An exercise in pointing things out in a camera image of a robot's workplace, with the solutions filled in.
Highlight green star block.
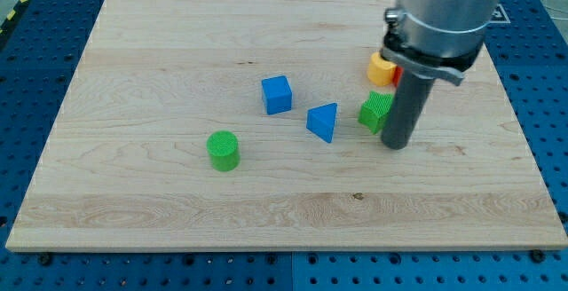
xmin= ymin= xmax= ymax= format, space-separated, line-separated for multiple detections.
xmin=358 ymin=90 xmax=394 ymax=134

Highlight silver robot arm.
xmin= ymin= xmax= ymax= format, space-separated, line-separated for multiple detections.
xmin=380 ymin=0 xmax=500 ymax=86

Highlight blue triangle block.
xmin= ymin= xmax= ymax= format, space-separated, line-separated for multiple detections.
xmin=306 ymin=103 xmax=337 ymax=143

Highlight blue cube block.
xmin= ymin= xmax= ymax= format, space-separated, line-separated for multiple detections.
xmin=261 ymin=75 xmax=292 ymax=115

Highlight green cylinder block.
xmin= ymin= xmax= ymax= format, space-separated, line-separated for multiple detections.
xmin=206 ymin=130 xmax=241 ymax=172

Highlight light wooden board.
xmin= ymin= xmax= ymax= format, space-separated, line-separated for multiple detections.
xmin=6 ymin=0 xmax=567 ymax=252

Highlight yellow rounded block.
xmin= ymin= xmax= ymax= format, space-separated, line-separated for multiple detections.
xmin=367 ymin=52 xmax=397 ymax=87

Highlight red block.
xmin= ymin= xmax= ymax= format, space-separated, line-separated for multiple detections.
xmin=392 ymin=67 xmax=404 ymax=87

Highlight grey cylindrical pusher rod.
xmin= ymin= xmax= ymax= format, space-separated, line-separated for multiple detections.
xmin=381 ymin=71 xmax=435 ymax=150

